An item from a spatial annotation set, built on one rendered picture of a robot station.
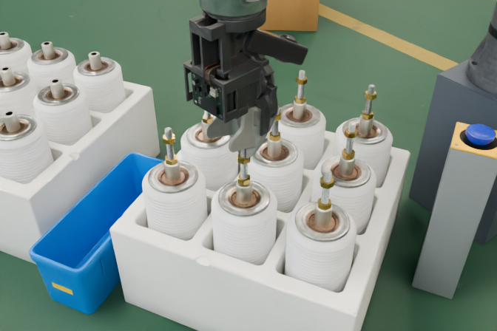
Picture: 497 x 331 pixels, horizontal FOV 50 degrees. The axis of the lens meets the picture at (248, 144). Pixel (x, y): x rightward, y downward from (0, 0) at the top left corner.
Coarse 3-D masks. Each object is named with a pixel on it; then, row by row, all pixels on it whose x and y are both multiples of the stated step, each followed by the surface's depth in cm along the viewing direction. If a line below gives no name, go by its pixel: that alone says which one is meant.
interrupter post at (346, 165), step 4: (340, 156) 81; (340, 160) 81; (344, 160) 80; (348, 160) 80; (352, 160) 80; (340, 164) 81; (344, 164) 81; (348, 164) 80; (352, 164) 81; (340, 168) 82; (344, 168) 81; (348, 168) 81; (352, 168) 81; (340, 172) 82; (344, 172) 82; (348, 172) 81; (352, 172) 82; (344, 176) 82; (348, 176) 82
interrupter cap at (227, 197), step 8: (232, 184) 80; (256, 184) 80; (224, 192) 79; (232, 192) 79; (256, 192) 79; (264, 192) 79; (224, 200) 77; (232, 200) 78; (256, 200) 77; (264, 200) 77; (224, 208) 76; (232, 208) 76; (240, 208) 76; (248, 208) 76; (256, 208) 76; (264, 208) 76
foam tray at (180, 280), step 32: (320, 160) 96; (384, 192) 90; (128, 224) 84; (384, 224) 84; (128, 256) 85; (160, 256) 81; (192, 256) 78; (224, 256) 78; (128, 288) 90; (160, 288) 86; (192, 288) 82; (224, 288) 79; (256, 288) 76; (288, 288) 74; (320, 288) 74; (352, 288) 74; (192, 320) 88; (224, 320) 84; (256, 320) 80; (288, 320) 77; (320, 320) 74; (352, 320) 71
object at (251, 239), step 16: (272, 192) 80; (272, 208) 77; (224, 224) 76; (240, 224) 75; (256, 224) 75; (272, 224) 78; (224, 240) 78; (240, 240) 76; (256, 240) 77; (272, 240) 80; (240, 256) 78; (256, 256) 79
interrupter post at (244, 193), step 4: (248, 184) 76; (240, 188) 76; (244, 188) 75; (248, 188) 76; (240, 192) 76; (244, 192) 76; (248, 192) 76; (240, 196) 76; (244, 196) 76; (248, 196) 76; (240, 200) 77; (244, 200) 77; (248, 200) 77
